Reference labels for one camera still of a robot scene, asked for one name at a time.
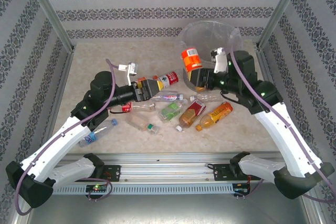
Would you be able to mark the red and white label bottle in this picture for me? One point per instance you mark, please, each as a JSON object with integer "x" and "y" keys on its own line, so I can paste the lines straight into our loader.
{"x": 172, "y": 78}

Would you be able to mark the wide orange label bottle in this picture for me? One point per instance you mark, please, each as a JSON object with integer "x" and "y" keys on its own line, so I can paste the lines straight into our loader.
{"x": 191, "y": 58}

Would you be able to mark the red gold label tea bottle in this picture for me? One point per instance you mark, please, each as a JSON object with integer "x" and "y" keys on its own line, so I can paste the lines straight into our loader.
{"x": 193, "y": 112}

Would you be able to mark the clear square bottle green cap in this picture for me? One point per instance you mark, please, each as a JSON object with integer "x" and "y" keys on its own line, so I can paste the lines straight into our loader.
{"x": 139, "y": 123}

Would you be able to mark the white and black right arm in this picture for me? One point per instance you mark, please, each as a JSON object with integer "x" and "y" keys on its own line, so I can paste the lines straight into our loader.
{"x": 283, "y": 134}

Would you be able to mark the clear plastic bin liner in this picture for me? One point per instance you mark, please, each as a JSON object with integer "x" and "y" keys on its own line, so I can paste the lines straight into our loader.
{"x": 204, "y": 32}

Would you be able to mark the clear bottle with purple label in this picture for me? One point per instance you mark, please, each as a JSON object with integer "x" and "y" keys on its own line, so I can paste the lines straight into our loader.
{"x": 168, "y": 96}

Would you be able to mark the clear bottle with white cap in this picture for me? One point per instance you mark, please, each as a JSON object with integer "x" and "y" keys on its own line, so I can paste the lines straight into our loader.
{"x": 207, "y": 96}

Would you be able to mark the green label plastic bottle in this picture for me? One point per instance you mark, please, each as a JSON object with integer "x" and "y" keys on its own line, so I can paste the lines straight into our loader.
{"x": 170, "y": 110}

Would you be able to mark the clear bottle with red label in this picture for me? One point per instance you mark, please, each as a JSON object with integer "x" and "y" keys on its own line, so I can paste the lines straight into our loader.
{"x": 127, "y": 107}

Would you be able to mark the orange juice bottle orange cap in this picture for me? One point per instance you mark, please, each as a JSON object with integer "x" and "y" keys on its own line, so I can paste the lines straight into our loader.
{"x": 215, "y": 116}

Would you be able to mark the clear bottle with blue cap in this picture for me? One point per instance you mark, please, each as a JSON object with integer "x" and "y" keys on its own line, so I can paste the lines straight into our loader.
{"x": 102, "y": 130}

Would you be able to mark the small circuit board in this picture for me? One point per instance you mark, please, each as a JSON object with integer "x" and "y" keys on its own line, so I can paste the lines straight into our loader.
{"x": 241, "y": 188}
{"x": 97, "y": 188}

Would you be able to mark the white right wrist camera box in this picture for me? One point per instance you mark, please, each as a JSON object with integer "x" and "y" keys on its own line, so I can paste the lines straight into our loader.
{"x": 220, "y": 61}

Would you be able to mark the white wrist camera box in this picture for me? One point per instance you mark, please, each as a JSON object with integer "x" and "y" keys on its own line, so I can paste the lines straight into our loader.
{"x": 220, "y": 61}
{"x": 131, "y": 68}

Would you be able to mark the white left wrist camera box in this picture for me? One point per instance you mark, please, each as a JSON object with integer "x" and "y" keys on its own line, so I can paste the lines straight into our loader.
{"x": 131, "y": 68}

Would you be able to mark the aluminium frame post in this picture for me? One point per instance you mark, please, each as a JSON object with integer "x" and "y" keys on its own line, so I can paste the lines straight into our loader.
{"x": 281, "y": 9}
{"x": 50, "y": 11}

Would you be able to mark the aluminium front rail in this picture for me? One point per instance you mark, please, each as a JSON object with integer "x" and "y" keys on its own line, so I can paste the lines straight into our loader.
{"x": 168, "y": 169}

